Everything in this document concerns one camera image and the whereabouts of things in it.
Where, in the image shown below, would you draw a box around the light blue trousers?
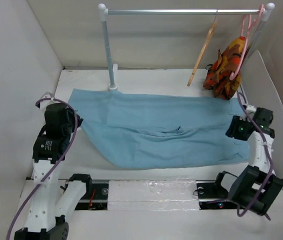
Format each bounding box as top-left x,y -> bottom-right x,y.
68,89 -> 250,169

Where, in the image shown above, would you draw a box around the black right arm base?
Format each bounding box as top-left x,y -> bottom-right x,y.
193,180 -> 237,210

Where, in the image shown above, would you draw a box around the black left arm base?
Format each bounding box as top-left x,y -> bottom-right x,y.
56,178 -> 110,212

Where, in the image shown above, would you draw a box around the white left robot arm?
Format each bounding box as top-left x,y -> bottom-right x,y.
13,102 -> 93,240

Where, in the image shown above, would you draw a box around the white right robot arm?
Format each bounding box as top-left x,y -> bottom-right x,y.
212,104 -> 283,217

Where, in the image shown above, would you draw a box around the wooden clothes hanger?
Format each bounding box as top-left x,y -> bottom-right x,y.
187,9 -> 219,87

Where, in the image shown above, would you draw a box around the pink plastic clothes hanger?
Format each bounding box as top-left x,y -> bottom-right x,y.
229,4 -> 264,81

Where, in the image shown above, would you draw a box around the orange camouflage garment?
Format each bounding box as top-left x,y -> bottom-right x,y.
203,36 -> 245,100

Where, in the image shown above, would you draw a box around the white metal clothes rack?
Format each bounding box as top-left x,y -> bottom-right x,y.
97,2 -> 276,92

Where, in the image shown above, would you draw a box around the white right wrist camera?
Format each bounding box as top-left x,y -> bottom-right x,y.
245,105 -> 257,115

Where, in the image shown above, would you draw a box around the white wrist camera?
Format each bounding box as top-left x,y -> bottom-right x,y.
35,92 -> 55,111
245,105 -> 257,115

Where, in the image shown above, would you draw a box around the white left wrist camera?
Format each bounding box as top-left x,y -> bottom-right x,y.
35,92 -> 55,111

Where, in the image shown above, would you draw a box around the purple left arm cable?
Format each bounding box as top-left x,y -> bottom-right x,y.
5,98 -> 81,240

